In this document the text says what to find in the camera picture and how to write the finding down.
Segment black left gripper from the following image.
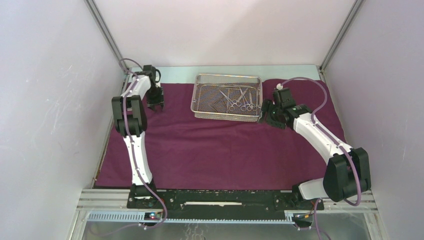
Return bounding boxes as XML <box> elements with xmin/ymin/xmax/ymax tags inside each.
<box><xmin>145</xmin><ymin>86</ymin><xmax>164</xmax><ymax>112</ymax></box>

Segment steel surgical scissors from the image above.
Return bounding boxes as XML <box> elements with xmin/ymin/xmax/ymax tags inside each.
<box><xmin>219</xmin><ymin>90</ymin><xmax>237</xmax><ymax>111</ymax></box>

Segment steel instrument tray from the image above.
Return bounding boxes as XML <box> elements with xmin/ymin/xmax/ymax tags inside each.
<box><xmin>190</xmin><ymin>74</ymin><xmax>263</xmax><ymax>122</ymax></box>

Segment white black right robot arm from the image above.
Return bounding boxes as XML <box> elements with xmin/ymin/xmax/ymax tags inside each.
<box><xmin>261</xmin><ymin>99</ymin><xmax>371</xmax><ymax>209</ymax></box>

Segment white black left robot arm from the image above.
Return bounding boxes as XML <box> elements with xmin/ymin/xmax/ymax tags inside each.
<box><xmin>111</xmin><ymin>70</ymin><xmax>164</xmax><ymax>208</ymax></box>

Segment steel forceps right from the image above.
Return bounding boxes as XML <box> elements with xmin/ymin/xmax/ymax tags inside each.
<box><xmin>248</xmin><ymin>91</ymin><xmax>256</xmax><ymax>111</ymax></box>

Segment steel forceps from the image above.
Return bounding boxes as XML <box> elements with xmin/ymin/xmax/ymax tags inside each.
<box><xmin>239</xmin><ymin>87</ymin><xmax>249</xmax><ymax>111</ymax></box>
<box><xmin>248</xmin><ymin>91</ymin><xmax>256</xmax><ymax>111</ymax></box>

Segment steel forceps left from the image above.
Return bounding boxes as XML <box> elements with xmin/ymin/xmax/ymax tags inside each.
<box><xmin>239</xmin><ymin>87</ymin><xmax>249</xmax><ymax>111</ymax></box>

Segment steel tweezers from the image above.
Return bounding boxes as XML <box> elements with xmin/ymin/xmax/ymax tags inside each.
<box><xmin>210</xmin><ymin>99</ymin><xmax>228</xmax><ymax>113</ymax></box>

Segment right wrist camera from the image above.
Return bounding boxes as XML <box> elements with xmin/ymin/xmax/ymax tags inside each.
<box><xmin>272</xmin><ymin>83</ymin><xmax>296</xmax><ymax>109</ymax></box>

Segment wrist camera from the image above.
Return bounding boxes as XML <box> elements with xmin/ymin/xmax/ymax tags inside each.
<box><xmin>272</xmin><ymin>83</ymin><xmax>296</xmax><ymax>109</ymax></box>
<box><xmin>142</xmin><ymin>65</ymin><xmax>162</xmax><ymax>84</ymax></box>

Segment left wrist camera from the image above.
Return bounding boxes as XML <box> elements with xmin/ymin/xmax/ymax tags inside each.
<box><xmin>142</xmin><ymin>65</ymin><xmax>162</xmax><ymax>84</ymax></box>

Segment aluminium frame rail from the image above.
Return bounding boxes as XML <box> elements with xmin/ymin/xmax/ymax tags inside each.
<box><xmin>76</xmin><ymin>188</ymin><xmax>378</xmax><ymax>213</ymax></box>

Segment grey cable duct strip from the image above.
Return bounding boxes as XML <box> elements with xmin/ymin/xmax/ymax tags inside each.
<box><xmin>86</xmin><ymin>211</ymin><xmax>295</xmax><ymax>224</ymax></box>

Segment left corner aluminium post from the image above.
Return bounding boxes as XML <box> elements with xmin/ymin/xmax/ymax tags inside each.
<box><xmin>84</xmin><ymin>0</ymin><xmax>128</xmax><ymax>75</ymax></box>

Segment corner aluminium post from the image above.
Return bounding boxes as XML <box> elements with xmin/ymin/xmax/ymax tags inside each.
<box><xmin>319</xmin><ymin>0</ymin><xmax>366</xmax><ymax>73</ymax></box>
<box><xmin>84</xmin><ymin>0</ymin><xmax>128</xmax><ymax>75</ymax></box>

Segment right corner aluminium post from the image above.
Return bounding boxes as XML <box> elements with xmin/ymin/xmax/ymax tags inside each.
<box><xmin>319</xmin><ymin>0</ymin><xmax>366</xmax><ymax>73</ymax></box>

